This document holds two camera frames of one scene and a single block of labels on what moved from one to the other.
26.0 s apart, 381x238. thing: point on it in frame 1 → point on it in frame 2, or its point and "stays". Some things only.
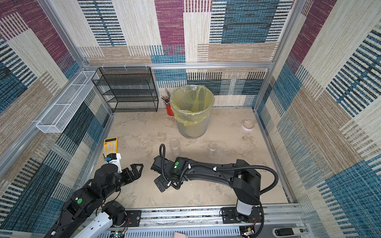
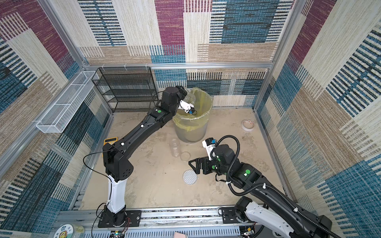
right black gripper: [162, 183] → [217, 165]
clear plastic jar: [174, 146] stays
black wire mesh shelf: [127, 89] stays
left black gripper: [137, 174] → [183, 92]
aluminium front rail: [276, 222] stays
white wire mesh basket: [67, 102] stays
